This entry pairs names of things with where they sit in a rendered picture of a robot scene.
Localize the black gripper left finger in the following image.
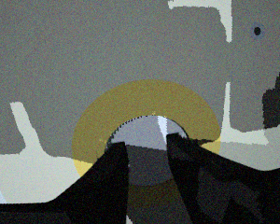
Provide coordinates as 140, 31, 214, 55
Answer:
0, 142, 129, 224

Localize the dark grey rectangular panel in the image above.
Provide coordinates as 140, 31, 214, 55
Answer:
0, 0, 280, 224

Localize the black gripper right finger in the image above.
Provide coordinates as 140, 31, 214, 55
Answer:
166, 133, 280, 224

